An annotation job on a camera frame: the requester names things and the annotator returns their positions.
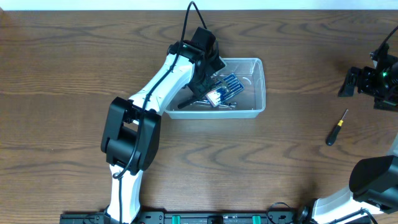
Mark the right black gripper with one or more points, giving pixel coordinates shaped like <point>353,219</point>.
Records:
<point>360,79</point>

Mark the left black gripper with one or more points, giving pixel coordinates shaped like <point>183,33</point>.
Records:
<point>201,86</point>

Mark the blue screwdriver set case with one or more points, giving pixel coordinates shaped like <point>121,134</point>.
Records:
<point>226,87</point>

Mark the small claw hammer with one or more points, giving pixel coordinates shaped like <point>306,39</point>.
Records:
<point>202,90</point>

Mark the silver double ring wrench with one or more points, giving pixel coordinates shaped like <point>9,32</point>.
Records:
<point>231,105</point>

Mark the black yellow screwdriver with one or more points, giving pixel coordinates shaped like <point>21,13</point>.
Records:
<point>331,138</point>

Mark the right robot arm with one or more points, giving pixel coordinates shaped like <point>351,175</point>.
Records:
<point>372,187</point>

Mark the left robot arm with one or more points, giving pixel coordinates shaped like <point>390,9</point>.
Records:
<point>132,130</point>

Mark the clear plastic container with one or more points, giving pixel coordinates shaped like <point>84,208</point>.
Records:
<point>250,102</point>

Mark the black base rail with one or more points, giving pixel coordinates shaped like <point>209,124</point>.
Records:
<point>274,216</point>

